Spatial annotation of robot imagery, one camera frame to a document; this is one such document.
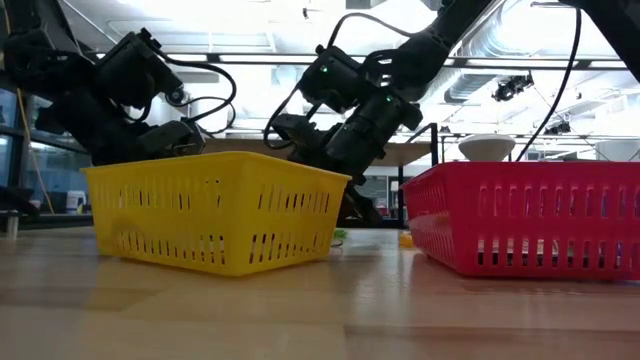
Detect small grey post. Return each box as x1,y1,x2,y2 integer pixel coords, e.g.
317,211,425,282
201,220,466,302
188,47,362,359
4,209,21,240

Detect silver air duct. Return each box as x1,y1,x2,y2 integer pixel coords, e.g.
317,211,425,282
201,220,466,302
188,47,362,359
444,0,556,106

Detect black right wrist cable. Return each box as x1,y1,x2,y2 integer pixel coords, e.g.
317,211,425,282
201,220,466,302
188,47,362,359
262,12,417,151

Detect white dome metal lamp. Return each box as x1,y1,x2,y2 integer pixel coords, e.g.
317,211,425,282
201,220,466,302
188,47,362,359
458,133,517,163

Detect red plastic basket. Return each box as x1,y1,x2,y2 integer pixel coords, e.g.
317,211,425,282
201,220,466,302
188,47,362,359
401,160,640,281

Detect long black cable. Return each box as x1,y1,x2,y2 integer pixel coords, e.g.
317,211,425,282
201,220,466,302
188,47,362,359
514,7,584,163

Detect yellow plastic basket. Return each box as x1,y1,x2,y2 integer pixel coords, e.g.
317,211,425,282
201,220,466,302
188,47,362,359
81,151,351,278

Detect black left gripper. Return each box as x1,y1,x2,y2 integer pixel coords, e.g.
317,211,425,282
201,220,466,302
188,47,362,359
134,119,207,160

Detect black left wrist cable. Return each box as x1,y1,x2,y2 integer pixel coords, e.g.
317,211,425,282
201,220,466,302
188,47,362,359
149,47,238,139

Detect dark framed window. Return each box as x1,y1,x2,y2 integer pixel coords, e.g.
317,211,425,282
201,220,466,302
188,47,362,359
0,89,96,216

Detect long ceiling light strip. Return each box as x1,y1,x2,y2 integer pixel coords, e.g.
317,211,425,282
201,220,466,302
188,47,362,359
94,52,640,72

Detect wooden shelf riser black legs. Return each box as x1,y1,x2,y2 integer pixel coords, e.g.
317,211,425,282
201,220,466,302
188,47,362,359
202,122,441,229

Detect hanging yellow cord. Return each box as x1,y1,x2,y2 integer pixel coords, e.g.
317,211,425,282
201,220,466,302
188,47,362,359
14,88,55,215

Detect white plastic container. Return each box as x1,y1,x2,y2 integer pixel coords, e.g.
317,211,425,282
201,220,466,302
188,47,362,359
65,189,88,215

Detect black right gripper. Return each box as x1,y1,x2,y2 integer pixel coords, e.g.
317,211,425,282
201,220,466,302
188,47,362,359
289,144,384,227

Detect black metal table frame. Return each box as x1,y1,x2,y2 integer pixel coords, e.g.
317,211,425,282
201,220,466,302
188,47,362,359
0,212,95,231

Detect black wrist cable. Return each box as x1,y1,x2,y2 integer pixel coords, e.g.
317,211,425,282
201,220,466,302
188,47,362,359
262,12,417,151
149,47,238,139

